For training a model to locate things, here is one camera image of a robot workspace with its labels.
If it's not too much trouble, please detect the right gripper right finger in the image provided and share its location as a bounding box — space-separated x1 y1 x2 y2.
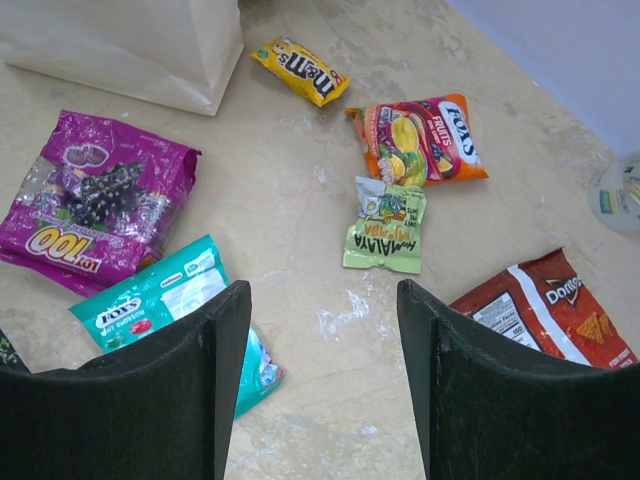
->
397 280 639 479

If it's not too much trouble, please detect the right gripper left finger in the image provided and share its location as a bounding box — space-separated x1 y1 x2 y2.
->
1 280 252 479

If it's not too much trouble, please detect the red doritos bag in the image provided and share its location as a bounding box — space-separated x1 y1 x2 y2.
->
450 249 639 370

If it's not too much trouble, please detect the orange fox's fruits candy bag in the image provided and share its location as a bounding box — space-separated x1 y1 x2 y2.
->
346 93 489 187

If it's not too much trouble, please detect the brown paper bag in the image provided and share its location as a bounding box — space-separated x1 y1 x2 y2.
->
1 0 244 116

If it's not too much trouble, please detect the teal fox's mint bag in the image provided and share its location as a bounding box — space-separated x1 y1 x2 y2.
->
71 235 284 417

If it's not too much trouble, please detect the purple candy bag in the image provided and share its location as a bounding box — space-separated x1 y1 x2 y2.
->
1 110 201 297

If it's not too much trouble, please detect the small green himalaya sachet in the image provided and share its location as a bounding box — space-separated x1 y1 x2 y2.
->
343 176 427 275

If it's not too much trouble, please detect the tape roll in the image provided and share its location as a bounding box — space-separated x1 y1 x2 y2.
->
587 151 639 234

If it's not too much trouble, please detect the yellow m&m's packet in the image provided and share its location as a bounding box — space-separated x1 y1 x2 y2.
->
250 36 350 108

